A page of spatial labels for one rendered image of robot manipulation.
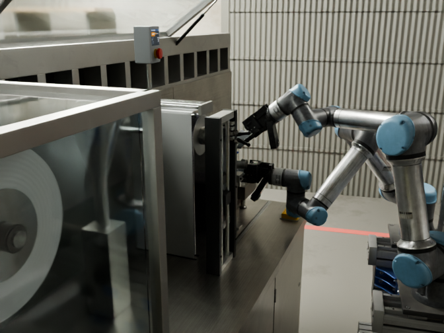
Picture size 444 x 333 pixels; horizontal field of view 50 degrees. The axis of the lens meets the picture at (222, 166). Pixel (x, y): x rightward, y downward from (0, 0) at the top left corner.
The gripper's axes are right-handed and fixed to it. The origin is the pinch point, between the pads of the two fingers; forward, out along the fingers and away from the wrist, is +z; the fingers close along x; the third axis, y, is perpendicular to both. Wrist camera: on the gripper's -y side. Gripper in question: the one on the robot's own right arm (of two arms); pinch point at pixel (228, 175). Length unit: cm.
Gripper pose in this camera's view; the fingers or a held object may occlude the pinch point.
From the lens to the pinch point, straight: 204.6
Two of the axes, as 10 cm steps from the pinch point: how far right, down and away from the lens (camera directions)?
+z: -9.3, -1.1, 3.5
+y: 0.0, -9.6, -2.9
